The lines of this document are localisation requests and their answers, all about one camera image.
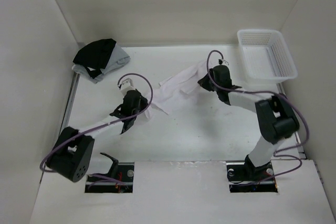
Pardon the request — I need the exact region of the white tank top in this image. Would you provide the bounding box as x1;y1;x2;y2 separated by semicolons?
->
144;60;207;120

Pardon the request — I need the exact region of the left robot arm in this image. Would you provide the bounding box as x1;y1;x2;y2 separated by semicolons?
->
41;89;153;183

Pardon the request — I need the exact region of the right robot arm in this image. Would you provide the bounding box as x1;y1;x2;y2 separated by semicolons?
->
197;65;300;182

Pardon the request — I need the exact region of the grey folded tank top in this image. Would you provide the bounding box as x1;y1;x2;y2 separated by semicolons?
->
71;44;131;84

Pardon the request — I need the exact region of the black folded tank top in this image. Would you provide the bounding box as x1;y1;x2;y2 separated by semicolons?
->
73;38;116;79

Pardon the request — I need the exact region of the white plastic basket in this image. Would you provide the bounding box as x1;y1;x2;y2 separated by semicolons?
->
237;29;298;85

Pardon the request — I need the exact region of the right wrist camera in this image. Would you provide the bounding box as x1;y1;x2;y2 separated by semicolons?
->
218;58;229;67

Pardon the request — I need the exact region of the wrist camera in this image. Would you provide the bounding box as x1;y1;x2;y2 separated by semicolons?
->
218;58;229;67
118;78;135;96

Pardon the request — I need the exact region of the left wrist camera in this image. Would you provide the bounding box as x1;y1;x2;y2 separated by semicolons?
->
118;78;135;96

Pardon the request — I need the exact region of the left aluminium table rail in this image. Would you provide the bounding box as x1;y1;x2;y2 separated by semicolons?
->
56;40;85;141

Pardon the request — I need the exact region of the aluminium table rail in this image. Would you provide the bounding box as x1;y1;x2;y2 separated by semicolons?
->
56;40;85;141
278;83;307;159

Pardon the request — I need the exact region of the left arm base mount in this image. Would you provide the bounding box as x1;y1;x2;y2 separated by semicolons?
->
85;153;135;194

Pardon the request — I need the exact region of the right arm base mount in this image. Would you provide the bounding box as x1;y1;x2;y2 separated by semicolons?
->
226;162;278;193

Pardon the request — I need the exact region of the right aluminium table rail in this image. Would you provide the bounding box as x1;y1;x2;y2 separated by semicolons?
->
278;83;307;159

